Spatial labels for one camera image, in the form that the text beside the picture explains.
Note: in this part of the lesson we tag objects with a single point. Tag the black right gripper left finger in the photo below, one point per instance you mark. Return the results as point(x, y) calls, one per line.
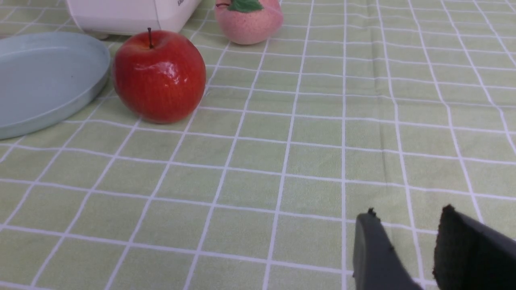
point(375, 262)

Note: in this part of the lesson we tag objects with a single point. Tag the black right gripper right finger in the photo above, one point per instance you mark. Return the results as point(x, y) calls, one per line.
point(470, 255)

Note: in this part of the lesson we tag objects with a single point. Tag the green checkered tablecloth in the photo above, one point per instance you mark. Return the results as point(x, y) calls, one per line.
point(404, 106)

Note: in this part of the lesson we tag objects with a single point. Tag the pink peach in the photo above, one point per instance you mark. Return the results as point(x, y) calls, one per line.
point(248, 22)

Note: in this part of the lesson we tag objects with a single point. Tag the red apple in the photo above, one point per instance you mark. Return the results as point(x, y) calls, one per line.
point(159, 75)

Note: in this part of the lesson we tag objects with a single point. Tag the white toaster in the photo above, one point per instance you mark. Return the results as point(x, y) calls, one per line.
point(129, 17)

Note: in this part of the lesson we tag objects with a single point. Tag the light blue plate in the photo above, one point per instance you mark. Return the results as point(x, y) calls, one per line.
point(47, 77)

